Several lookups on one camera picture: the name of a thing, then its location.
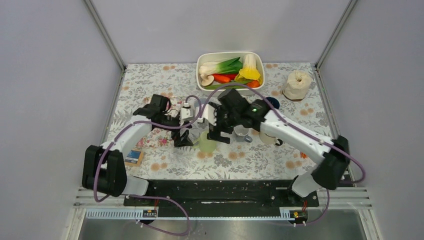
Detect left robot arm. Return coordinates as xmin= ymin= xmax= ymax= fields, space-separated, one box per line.
xmin=82 ymin=94 xmax=195 ymax=206

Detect cream white mug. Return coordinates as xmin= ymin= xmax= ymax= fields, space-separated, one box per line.
xmin=259 ymin=131 xmax=284 ymax=147

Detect toy green bean pods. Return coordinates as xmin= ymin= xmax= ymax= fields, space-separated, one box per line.
xmin=203 ymin=80 xmax=253 ymax=90

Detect toy mushroom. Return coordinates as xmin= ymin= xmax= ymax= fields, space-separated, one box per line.
xmin=200 ymin=74 xmax=215 ymax=88

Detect floral serving tray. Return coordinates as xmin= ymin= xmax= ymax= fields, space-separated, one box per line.
xmin=134 ymin=96 xmax=183 ymax=149

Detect blue-grey textured square mug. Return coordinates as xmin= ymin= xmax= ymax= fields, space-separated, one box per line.
xmin=233 ymin=125 xmax=253 ymax=143

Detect toy orange carrot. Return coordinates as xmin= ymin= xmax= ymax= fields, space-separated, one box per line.
xmin=246 ymin=80 xmax=261 ymax=89

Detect toy bok choy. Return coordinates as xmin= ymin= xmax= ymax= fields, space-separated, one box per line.
xmin=198 ymin=57 xmax=243 ymax=75

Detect aluminium frame rail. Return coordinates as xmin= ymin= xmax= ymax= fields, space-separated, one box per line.
xmin=82 ymin=0 xmax=126 ymax=72

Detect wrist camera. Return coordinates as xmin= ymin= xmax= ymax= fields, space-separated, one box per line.
xmin=195 ymin=103 xmax=217 ymax=126
xmin=179 ymin=102 xmax=195 ymax=124

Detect toy red chili pepper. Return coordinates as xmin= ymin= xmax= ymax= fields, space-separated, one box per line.
xmin=212 ymin=74 xmax=237 ymax=84

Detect dark blue mug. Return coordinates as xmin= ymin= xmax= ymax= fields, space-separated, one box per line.
xmin=266 ymin=96 xmax=280 ymax=110

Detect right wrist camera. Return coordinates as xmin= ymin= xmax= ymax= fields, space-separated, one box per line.
xmin=195 ymin=103 xmax=217 ymax=126

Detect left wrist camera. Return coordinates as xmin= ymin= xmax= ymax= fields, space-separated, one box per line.
xmin=179 ymin=102 xmax=195 ymax=124

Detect light grey-blue mug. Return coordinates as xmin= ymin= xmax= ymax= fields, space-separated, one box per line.
xmin=194 ymin=98 xmax=215 ymax=116

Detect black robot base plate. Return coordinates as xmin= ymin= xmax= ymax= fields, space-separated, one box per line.
xmin=123 ymin=180 xmax=320 ymax=218

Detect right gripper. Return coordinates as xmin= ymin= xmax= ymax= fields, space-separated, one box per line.
xmin=207 ymin=103 xmax=240 ymax=144

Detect toy yellow napa cabbage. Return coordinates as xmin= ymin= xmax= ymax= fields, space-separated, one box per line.
xmin=234 ymin=53 xmax=263 ymax=85

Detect blue card box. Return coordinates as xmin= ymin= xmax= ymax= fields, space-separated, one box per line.
xmin=124 ymin=149 xmax=144 ymax=167

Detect light green mug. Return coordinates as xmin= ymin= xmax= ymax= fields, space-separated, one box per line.
xmin=193 ymin=130 xmax=217 ymax=154

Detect white rectangular dish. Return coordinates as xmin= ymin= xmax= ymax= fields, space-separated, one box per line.
xmin=196 ymin=51 xmax=266 ymax=97

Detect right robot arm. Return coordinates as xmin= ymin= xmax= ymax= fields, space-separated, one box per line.
xmin=178 ymin=89 xmax=351 ymax=206

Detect orange clip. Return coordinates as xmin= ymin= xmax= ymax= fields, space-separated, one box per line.
xmin=300 ymin=152 xmax=308 ymax=159

